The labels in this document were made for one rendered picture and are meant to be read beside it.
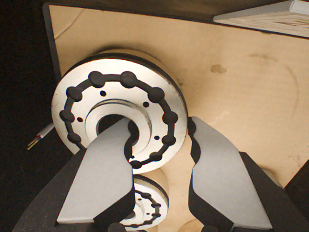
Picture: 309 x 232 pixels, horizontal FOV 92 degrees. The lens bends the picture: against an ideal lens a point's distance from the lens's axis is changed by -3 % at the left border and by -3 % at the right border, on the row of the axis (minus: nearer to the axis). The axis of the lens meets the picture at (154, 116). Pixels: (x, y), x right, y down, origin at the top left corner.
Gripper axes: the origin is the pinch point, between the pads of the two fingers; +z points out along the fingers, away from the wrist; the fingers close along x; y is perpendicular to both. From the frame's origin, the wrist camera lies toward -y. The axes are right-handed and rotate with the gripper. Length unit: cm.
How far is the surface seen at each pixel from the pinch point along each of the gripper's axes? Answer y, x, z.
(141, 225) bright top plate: 14.8, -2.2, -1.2
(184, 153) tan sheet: 5.6, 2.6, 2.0
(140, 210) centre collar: 10.3, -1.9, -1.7
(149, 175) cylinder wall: 6.9, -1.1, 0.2
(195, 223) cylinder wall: 19.3, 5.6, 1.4
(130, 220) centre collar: 12.5, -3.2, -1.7
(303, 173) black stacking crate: 8.1, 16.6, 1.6
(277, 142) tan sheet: 3.9, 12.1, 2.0
